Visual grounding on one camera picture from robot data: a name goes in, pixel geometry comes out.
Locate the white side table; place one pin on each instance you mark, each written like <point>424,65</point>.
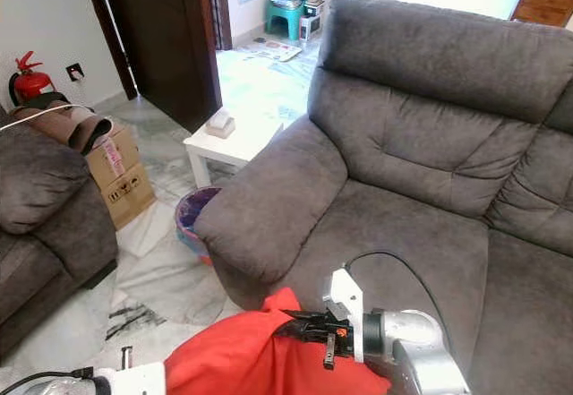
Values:
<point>246,144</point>

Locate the patterned floor mat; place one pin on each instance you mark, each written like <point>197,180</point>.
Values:
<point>269,50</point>

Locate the large grey fabric sofa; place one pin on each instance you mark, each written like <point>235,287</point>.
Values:
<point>412,162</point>

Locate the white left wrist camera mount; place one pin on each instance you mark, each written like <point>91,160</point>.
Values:
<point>139,381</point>

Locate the dark wooden door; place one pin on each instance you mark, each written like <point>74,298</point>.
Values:
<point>166,37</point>

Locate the printed cardboard box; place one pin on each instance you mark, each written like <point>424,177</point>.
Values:
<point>124,176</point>

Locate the red fire extinguisher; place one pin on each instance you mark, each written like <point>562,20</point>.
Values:
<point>33,81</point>

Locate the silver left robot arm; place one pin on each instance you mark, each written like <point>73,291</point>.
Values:
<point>54,388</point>

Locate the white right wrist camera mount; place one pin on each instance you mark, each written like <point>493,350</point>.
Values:
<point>345,296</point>

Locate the white tissue box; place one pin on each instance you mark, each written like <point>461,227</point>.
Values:
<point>219,124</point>

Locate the purple and pink basket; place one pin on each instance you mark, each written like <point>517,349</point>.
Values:
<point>192,220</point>

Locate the brown folded cloth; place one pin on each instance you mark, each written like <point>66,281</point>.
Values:
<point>72,128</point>

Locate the teal plastic stool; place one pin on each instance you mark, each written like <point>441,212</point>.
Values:
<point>286,17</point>

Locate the red pillow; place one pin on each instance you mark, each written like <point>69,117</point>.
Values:
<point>251,355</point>

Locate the brown wooden cabinet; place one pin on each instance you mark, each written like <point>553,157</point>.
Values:
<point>543,6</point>

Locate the wall socket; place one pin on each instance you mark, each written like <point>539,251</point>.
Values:
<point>74,72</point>

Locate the grey fabric armchair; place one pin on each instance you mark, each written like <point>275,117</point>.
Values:
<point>45,207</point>

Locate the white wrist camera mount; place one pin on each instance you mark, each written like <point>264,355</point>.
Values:
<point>139,381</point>
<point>345,296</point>

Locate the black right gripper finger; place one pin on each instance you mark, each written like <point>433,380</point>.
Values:
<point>288,326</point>

